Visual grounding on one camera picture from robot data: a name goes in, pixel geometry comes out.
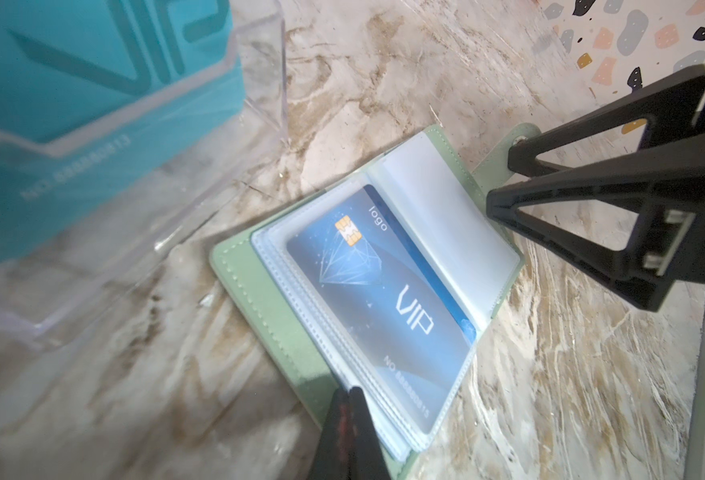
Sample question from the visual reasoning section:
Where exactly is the teal VIP credit card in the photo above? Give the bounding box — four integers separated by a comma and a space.
0, 0, 246, 263

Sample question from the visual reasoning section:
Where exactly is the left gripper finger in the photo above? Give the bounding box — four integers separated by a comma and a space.
308, 386, 391, 480

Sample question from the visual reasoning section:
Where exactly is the green card holder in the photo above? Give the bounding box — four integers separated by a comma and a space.
210, 123, 540, 479

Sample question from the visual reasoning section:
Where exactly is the blue VIP credit card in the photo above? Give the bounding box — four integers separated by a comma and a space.
286, 184, 477, 436

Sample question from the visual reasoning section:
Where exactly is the clear acrylic card stand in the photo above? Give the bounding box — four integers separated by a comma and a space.
0, 1, 288, 346

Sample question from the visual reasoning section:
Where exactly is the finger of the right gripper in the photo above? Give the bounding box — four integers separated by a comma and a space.
508, 64, 705, 178
488, 134, 705, 311

